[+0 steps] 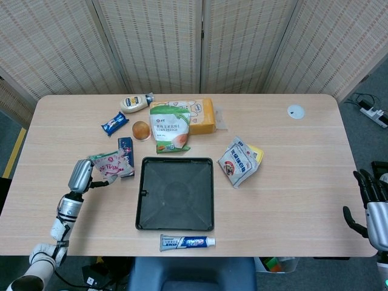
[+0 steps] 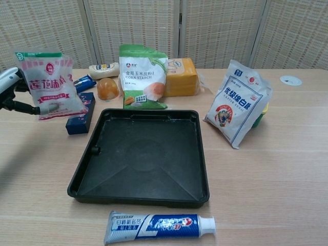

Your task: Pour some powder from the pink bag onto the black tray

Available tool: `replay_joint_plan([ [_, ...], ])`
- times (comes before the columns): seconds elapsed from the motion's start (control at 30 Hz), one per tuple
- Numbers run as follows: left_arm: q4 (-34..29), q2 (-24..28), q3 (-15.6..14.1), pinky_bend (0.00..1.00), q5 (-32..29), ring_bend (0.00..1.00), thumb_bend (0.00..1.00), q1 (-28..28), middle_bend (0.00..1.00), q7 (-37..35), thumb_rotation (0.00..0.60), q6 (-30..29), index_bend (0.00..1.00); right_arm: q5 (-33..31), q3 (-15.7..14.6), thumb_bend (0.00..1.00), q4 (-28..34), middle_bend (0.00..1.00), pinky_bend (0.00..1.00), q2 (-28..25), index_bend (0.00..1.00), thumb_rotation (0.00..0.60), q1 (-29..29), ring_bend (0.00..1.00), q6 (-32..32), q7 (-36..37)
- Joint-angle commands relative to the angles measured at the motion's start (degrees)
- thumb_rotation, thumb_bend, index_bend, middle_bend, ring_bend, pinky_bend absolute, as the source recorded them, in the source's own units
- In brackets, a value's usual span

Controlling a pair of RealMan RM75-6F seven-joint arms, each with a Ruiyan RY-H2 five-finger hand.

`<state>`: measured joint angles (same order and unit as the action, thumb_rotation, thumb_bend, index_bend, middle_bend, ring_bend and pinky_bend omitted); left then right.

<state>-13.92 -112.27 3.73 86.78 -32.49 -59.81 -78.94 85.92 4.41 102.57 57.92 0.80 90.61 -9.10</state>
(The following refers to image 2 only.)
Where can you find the blue cookie packet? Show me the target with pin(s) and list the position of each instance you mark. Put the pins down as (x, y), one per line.
(85, 83)

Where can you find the white round table grommet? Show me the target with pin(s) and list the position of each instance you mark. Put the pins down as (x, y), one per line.
(290, 80)

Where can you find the dark blue floral box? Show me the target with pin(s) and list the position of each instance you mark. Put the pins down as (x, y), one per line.
(82, 121)

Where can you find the white blue sugar bag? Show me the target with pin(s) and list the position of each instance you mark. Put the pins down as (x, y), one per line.
(235, 107)

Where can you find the pink white powder bag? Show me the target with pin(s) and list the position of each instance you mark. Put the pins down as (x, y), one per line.
(51, 84)

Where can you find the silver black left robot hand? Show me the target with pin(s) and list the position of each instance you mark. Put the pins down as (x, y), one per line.
(10, 77)

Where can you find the black square plastic tray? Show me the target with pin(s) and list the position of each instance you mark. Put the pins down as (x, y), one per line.
(143, 159)

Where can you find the green white corn starch bag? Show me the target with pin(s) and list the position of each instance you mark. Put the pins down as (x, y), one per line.
(141, 77)

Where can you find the orange jelly cup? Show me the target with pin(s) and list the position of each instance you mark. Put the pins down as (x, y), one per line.
(107, 89)

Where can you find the yellow green plastic container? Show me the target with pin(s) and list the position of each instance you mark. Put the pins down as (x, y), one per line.
(262, 115)

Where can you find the beige woven folding screen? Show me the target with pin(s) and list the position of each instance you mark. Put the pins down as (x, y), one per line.
(46, 25)

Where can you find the orange yellow bagged block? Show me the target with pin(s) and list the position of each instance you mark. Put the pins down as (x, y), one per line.
(182, 79)

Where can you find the cream mayonnaise squeeze bottle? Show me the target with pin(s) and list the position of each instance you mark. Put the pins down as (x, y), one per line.
(102, 70)

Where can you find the blue white toothpaste tube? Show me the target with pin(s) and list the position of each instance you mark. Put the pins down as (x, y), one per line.
(159, 225)

